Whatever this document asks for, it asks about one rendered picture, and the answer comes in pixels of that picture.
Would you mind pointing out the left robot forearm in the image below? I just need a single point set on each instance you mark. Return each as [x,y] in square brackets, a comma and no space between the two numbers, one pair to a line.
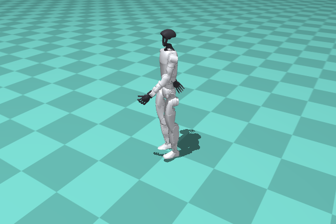
[159,86]

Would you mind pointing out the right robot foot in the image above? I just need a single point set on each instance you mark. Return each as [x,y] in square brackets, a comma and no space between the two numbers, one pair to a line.
[163,147]

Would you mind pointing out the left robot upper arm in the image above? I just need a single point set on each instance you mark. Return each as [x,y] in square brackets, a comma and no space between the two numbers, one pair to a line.
[172,61]

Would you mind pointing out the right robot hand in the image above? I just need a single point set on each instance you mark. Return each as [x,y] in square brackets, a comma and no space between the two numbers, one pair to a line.
[176,84]

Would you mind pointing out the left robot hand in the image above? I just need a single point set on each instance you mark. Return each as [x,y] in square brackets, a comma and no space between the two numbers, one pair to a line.
[145,98]

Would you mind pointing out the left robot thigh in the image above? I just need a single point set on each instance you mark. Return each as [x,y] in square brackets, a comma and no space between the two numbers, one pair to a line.
[169,111]

